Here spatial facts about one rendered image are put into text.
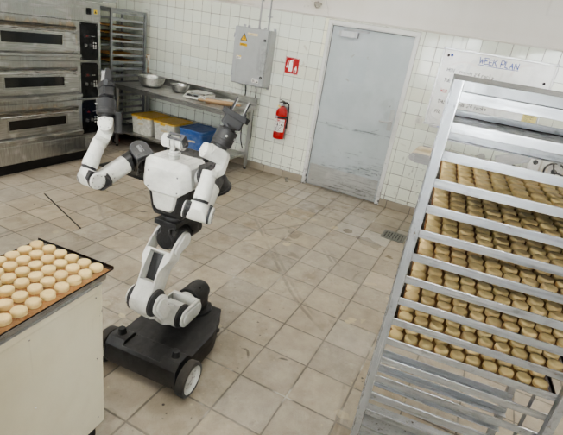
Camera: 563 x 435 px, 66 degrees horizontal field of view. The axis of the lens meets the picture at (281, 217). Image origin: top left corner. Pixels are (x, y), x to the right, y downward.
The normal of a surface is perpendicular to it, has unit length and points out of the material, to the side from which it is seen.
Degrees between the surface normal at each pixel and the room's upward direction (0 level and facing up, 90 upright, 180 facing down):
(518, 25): 90
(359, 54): 90
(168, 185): 90
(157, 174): 90
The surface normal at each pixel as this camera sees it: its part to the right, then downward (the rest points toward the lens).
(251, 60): -0.44, 0.29
